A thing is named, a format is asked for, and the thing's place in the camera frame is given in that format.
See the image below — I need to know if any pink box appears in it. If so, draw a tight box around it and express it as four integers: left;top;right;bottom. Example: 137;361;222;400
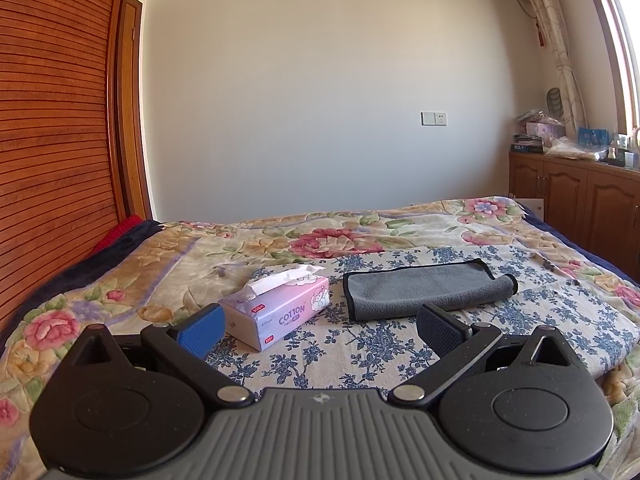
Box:
525;121;566;141

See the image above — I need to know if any grey hand fan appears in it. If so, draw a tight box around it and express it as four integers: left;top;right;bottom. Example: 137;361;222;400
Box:
546;87;566;121

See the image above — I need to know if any blue floral white cloth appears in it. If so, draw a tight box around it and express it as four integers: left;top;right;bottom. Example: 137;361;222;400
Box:
205;246;640;391

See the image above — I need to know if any stack of books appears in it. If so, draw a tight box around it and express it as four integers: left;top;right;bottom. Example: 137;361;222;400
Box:
511;134;545;155

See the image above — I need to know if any white cardboard box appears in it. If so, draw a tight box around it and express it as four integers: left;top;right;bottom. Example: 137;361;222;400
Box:
507;192;546;223

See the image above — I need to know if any beige floral blanket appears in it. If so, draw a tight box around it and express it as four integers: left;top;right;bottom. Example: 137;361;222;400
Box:
0;196;640;480

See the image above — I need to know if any blue box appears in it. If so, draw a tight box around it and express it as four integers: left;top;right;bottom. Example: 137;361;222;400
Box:
577;126;610;147

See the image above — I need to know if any wooden window frame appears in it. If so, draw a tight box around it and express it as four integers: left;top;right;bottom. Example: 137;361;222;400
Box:
577;0;640;133

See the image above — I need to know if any clear plastic bag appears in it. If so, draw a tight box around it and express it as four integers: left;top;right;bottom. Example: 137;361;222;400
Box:
542;136;608;161

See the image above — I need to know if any beige patterned curtain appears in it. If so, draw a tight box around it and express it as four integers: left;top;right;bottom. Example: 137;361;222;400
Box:
512;0;588;133

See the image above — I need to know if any purple and grey towel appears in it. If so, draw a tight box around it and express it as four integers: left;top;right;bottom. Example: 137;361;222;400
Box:
342;258;519;323

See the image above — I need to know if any red cloth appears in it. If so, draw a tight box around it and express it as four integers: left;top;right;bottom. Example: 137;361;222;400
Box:
90;214;146;256

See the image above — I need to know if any wooden cabinet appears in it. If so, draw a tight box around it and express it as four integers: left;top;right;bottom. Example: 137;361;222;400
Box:
507;151;640;273

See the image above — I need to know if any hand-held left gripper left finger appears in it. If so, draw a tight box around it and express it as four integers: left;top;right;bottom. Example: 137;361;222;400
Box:
65;302;256;408

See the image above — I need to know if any pink tissue pack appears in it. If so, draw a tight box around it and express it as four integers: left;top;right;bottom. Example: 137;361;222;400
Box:
218;264;331;352

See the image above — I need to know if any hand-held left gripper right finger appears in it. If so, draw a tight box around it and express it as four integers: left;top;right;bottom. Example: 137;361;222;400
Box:
387;302;583;408

